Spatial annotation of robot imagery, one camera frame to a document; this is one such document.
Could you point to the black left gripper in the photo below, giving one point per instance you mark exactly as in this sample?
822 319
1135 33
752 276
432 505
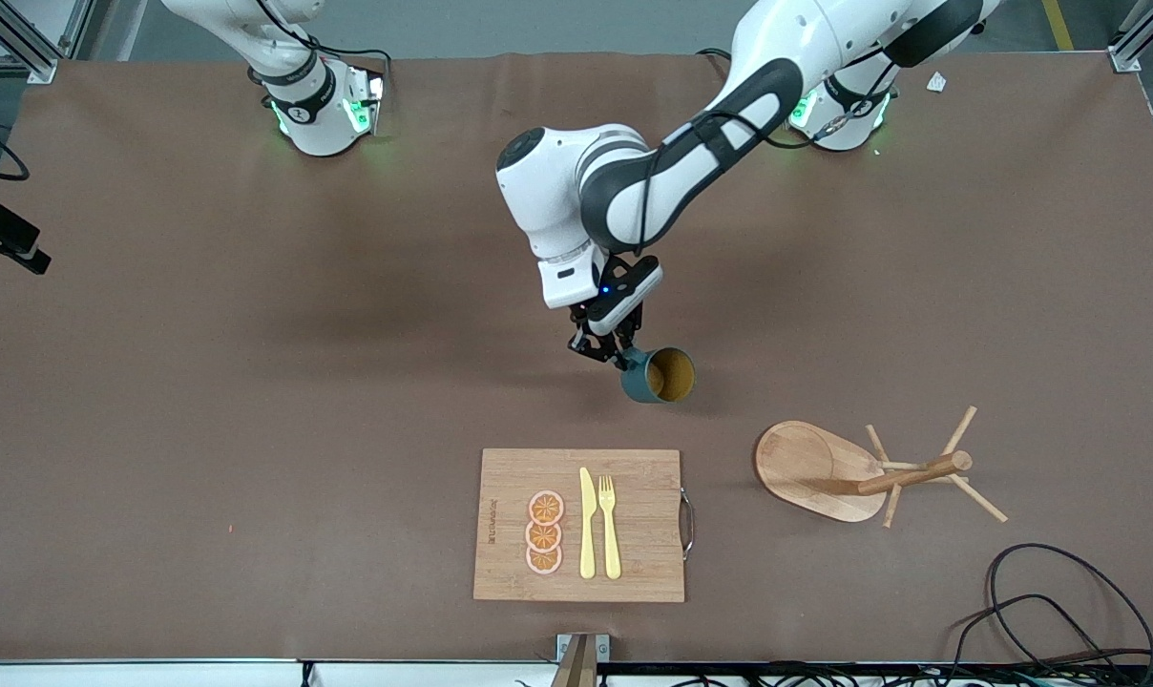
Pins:
597 342

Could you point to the dark teal cup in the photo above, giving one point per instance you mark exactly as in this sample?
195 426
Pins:
639 386

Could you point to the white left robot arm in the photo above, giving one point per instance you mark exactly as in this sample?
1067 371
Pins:
557 191

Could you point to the wooden cup rack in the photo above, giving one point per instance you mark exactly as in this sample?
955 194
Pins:
806 468

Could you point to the orange slice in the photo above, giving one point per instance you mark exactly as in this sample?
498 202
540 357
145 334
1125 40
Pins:
546 508
543 537
543 563

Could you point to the yellow plastic knife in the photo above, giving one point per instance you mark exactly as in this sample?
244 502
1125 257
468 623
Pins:
587 534

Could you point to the yellow plastic fork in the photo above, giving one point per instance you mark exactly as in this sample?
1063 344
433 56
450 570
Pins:
611 544

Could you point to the wooden cutting board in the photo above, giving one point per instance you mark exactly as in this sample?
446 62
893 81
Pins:
643 572

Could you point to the white paper scrap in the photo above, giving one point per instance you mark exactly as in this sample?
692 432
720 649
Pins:
936 82

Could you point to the aluminium frame profile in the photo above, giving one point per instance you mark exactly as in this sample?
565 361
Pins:
1125 52
23 57

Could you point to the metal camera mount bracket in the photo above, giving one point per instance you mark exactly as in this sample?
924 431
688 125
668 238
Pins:
581 649

